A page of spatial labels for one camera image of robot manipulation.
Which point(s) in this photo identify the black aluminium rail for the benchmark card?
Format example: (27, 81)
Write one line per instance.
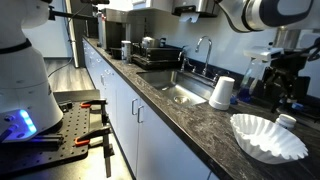
(46, 139)

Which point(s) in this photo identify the stainless steel travel mug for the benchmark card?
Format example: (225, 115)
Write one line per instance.
(126, 50)

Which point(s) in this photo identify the wall paper towel dispenser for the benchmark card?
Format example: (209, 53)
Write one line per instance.
(196, 6)

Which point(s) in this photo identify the small chrome side faucet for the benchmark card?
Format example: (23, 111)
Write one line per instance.
(184, 59)

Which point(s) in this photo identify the small blue sponge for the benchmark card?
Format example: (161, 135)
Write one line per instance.
(234, 100)

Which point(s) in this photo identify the black dish rack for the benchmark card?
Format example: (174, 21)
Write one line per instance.
(160, 55)

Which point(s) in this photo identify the small black bracket block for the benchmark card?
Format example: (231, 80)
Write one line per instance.
(65, 106)

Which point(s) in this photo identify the white paper coffee filter bowl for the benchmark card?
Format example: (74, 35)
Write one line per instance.
(266, 138)

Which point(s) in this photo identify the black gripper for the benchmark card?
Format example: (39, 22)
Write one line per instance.
(286, 73)

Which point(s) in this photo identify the small white lid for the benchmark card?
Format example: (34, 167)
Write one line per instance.
(286, 121)

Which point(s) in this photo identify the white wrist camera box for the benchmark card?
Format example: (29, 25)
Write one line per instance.
(263, 53)

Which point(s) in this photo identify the stainless steel coffee machine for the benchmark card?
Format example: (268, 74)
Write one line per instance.
(115, 30)

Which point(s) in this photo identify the white upside-down cup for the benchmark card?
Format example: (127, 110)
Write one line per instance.
(222, 95)

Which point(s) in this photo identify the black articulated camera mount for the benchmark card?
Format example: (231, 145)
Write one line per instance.
(70, 14)

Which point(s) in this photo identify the black orange bar clamp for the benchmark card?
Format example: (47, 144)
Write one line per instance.
(96, 101)
(95, 133)

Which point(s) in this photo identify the stainless steel sink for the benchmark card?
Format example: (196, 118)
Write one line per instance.
(180, 88)

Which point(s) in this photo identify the white wall cabinet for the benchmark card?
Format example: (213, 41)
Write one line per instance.
(151, 4)

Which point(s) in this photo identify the black perforated mounting board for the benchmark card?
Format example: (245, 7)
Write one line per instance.
(71, 128)

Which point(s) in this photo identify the blue dish brush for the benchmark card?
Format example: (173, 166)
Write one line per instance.
(297, 106)

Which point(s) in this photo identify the chrome gooseneck faucet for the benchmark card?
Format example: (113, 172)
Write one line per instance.
(207, 63)

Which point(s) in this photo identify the metal kettle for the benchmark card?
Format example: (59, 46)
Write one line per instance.
(149, 42)

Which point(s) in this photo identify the white base cabinet run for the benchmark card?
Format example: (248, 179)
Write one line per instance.
(156, 146)

